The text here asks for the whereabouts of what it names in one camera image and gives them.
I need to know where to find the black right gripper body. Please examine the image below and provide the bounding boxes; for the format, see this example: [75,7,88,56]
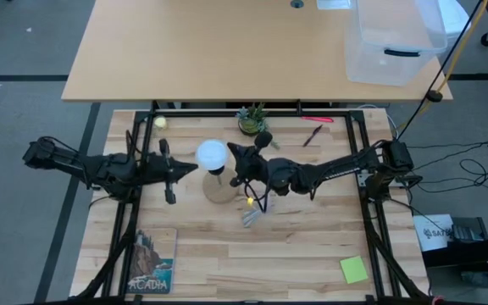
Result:
[230,130,290,196]

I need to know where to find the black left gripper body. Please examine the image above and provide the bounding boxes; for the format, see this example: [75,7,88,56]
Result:
[141,138,177,205]

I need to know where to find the white lightbulb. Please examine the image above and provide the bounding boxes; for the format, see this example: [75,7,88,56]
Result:
[194,138,230,171]

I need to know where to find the wooden base table lamp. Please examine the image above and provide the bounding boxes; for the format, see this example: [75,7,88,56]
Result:
[202,166,241,205]

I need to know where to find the potted succulent plant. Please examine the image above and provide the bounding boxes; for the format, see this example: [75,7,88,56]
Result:
[234,102,282,150]

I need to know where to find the purple pen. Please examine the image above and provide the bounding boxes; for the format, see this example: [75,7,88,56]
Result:
[302,124,324,149]

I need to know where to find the pink pen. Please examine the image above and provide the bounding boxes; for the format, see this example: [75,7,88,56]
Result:
[300,115,336,125]

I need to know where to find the Acadia picture postcard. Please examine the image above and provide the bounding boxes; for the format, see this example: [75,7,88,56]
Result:
[125,228,179,295]

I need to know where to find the silver metal mounting plate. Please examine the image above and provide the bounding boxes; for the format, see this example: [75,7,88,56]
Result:
[356,171,375,188]

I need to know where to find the light wooden desk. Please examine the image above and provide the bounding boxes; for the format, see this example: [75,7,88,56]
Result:
[60,0,454,103]

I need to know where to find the green sticky note pad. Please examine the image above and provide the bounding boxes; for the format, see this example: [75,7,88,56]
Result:
[339,254,369,286]

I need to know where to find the white card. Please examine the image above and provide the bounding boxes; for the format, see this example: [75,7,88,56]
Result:
[316,0,352,11]

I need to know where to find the white paper sign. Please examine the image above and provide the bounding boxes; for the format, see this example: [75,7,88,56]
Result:
[412,213,456,253]

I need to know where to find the clear plastic storage bin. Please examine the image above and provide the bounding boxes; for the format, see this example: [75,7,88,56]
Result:
[344,0,449,87]

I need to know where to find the black shelf unit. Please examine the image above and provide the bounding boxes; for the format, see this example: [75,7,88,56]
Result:
[420,216,488,305]

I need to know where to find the white round stool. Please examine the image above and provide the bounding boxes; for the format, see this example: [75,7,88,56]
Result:
[436,0,472,46]

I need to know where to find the black aluminium table frame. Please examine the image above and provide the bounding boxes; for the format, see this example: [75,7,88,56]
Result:
[72,108,434,305]

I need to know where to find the black floor cables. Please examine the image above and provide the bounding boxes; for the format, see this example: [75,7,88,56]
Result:
[404,141,488,201]

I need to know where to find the black hanging cable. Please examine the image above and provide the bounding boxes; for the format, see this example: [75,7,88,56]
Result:
[395,0,485,141]

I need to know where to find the yellow hanging cable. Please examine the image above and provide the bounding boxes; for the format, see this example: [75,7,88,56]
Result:
[396,0,488,133]

